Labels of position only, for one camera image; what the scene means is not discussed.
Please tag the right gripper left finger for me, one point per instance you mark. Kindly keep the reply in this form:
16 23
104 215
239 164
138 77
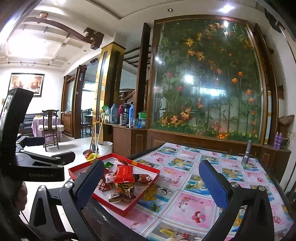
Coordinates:
86 183

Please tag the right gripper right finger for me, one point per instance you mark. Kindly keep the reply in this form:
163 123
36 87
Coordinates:
217 185

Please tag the red white patterned snack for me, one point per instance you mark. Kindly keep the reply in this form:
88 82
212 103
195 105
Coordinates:
109 177

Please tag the green snack packet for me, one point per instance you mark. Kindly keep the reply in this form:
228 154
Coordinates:
108 164

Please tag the brown gold snack packet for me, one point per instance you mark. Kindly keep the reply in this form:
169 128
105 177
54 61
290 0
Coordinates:
123 192

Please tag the large red tissue pack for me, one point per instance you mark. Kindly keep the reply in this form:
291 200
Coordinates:
124 174

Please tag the red flower snack packet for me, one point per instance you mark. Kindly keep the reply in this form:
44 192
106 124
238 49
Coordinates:
142 178

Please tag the silver flashlight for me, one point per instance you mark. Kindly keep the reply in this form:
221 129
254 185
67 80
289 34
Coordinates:
247 152

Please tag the red white shallow box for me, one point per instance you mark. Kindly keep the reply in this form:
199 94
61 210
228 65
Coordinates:
123 207

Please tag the wooden chair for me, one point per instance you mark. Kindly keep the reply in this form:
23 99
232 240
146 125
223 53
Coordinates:
50 128

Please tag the white bucket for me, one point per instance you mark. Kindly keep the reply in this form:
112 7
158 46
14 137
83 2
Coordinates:
105 148

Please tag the floral plastic tablecloth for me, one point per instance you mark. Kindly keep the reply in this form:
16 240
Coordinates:
178 206

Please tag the wooden side cabinet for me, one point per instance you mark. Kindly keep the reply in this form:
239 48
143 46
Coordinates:
126 141

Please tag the purple spray bottles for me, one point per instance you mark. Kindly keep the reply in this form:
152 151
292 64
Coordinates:
277 140

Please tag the blue water jug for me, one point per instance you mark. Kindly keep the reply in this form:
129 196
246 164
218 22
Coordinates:
114 114

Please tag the glass flower display panel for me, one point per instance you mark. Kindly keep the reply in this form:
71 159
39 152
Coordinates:
207 79

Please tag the framed wall picture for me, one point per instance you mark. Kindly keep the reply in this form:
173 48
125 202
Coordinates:
29 81

